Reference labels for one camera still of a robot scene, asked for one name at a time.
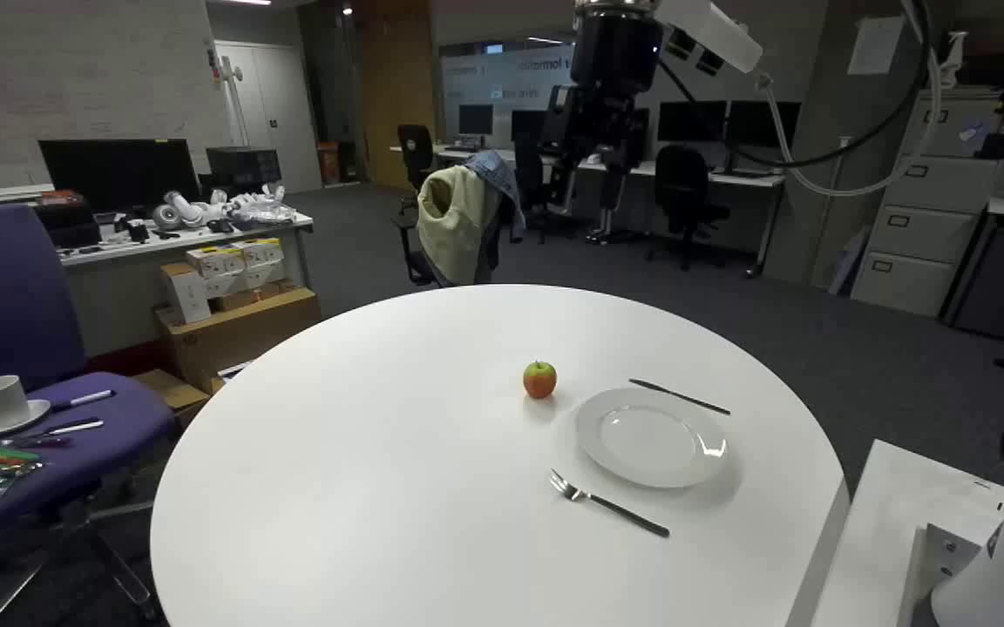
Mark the white cup on saucer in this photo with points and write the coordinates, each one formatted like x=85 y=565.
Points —
x=14 y=405

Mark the grey side desk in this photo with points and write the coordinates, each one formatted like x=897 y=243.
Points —
x=116 y=283

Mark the cream jacket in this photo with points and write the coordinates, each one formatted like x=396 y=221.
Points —
x=455 y=209

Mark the white round plate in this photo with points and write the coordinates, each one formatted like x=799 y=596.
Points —
x=653 y=439

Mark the office chair with clothes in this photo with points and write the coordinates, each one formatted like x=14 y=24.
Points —
x=491 y=238

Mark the black computer monitor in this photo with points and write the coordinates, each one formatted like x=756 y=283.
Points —
x=116 y=175

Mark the white filing cabinet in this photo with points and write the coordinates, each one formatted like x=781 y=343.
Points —
x=931 y=207

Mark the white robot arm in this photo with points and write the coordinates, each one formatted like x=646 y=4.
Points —
x=699 y=22

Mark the knife with black handle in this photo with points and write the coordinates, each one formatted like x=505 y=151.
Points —
x=699 y=400

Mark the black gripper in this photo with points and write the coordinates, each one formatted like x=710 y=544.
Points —
x=612 y=65

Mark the black office chair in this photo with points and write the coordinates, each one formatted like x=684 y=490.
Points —
x=684 y=197

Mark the blue denim shirt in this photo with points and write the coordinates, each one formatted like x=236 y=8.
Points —
x=495 y=170

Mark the purple chair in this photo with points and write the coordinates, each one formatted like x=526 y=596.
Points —
x=44 y=348

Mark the cardboard box under desk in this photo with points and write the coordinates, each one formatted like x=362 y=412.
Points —
x=236 y=334

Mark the red green apple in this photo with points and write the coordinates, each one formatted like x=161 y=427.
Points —
x=537 y=379

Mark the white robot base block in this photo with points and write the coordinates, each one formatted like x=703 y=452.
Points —
x=920 y=548

